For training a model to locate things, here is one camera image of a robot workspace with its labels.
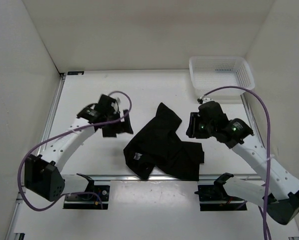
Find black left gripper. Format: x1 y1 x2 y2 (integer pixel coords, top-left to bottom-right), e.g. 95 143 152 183
102 109 133 138

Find black shorts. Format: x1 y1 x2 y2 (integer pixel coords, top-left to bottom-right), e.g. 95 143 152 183
123 102 205 182

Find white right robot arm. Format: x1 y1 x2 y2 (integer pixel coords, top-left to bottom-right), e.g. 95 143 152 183
186 98 299 225

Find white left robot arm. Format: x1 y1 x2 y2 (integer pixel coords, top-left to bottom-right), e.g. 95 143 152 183
24 94 133 202

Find white plastic mesh basket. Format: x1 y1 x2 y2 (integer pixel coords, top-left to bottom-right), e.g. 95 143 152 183
189 56 255 98

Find small blue label sticker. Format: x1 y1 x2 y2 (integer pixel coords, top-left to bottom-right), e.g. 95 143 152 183
67 71 85 76

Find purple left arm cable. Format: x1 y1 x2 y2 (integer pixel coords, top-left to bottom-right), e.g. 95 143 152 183
17 90 133 212

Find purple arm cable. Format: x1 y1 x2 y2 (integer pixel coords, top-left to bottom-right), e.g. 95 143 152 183
201 85 273 240
17 90 133 212

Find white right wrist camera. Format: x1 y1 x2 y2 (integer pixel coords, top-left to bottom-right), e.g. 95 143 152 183
197 96 213 105

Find aluminium front frame rail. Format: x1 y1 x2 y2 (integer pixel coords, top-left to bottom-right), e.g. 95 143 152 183
64 174 225 182

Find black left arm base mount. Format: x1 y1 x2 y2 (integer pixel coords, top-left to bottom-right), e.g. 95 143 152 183
62 173 110 210

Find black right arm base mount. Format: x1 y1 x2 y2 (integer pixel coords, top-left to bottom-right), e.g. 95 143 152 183
194 172 248 212

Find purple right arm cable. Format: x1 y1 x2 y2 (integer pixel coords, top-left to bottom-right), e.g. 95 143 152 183
201 85 273 240

